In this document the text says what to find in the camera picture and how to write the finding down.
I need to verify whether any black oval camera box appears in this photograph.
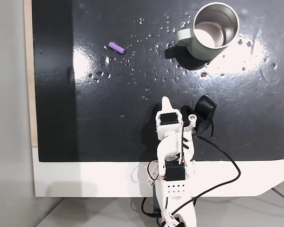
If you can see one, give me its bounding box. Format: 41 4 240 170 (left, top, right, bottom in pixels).
181 95 217 137

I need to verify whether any purple ribbed pen grip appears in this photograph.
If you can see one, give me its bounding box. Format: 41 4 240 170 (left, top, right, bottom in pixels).
108 41 125 55

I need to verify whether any pale green steel-lined mug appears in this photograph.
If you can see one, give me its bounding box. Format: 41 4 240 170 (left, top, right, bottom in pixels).
176 2 240 60

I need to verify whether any white tape with red print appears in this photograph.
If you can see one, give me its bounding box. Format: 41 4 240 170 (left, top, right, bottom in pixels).
161 213 181 227

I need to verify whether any black glossy table mat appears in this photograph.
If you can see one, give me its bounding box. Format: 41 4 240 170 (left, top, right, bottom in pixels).
31 0 284 163

